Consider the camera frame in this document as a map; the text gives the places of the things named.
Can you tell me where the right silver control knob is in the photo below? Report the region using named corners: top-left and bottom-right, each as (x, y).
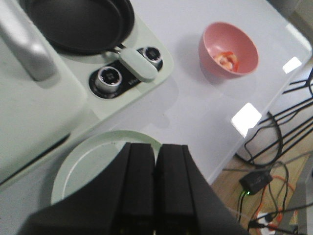
top-left (143, 47), bottom-right (162, 64)

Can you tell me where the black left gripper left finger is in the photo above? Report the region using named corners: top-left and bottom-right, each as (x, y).
top-left (24, 143), bottom-right (155, 235)

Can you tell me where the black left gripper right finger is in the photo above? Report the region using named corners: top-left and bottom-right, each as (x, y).
top-left (155, 144), bottom-right (248, 235)

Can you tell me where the black round frying pan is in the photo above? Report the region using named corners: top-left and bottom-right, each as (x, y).
top-left (23, 0), bottom-right (158, 82)

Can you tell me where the green round plate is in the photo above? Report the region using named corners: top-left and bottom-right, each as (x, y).
top-left (50, 130), bottom-right (161, 205)

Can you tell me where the green breakfast maker lid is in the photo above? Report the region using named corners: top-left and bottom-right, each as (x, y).
top-left (0, 0), bottom-right (88, 183)

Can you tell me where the black power adapter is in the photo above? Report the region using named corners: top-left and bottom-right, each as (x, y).
top-left (239, 171), bottom-right (273, 195)

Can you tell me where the green breakfast maker base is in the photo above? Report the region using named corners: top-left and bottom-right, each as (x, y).
top-left (0, 0), bottom-right (175, 187)

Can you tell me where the cooked shrimp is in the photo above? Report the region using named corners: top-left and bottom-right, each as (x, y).
top-left (214, 53), bottom-right (233, 70)
top-left (223, 51), bottom-right (239, 72)

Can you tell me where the pink bowl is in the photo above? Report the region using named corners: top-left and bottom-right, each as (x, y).
top-left (198, 22), bottom-right (259, 78)

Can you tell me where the silver control knob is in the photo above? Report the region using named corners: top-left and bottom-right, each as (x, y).
top-left (143, 47), bottom-right (162, 64)
top-left (95, 66), bottom-right (122, 94)

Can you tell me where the left silver control knob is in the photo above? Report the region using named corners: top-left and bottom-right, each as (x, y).
top-left (95, 66), bottom-right (122, 94)

